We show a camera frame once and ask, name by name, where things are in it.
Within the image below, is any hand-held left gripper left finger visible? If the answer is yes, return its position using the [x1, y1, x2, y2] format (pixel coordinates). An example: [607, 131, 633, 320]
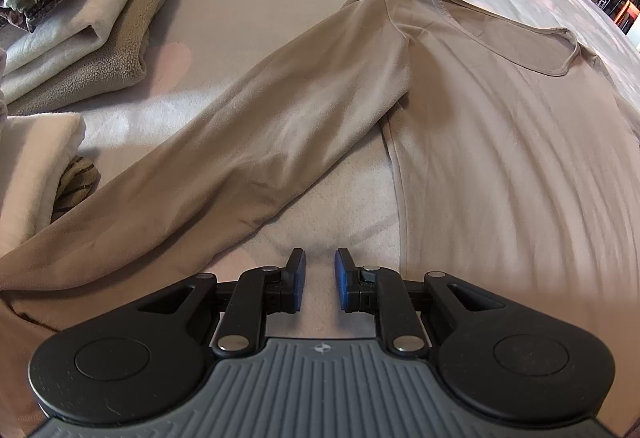
[100, 248, 307, 356]

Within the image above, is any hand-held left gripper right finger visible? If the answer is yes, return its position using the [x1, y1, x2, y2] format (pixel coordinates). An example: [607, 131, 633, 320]
[334, 248, 543, 356]

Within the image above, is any cream folded cloth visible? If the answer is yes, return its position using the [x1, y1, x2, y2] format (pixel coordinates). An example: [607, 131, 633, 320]
[0, 113, 86, 243]

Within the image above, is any orange chair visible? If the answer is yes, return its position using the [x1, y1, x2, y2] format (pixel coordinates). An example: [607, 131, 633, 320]
[617, 0, 640, 33]

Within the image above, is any brown striped garment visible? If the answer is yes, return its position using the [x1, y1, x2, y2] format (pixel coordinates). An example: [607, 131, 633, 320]
[50, 155, 101, 221]

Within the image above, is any beige long sleeve shirt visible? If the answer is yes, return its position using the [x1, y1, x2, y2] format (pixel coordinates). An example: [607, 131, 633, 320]
[0, 0, 640, 438]

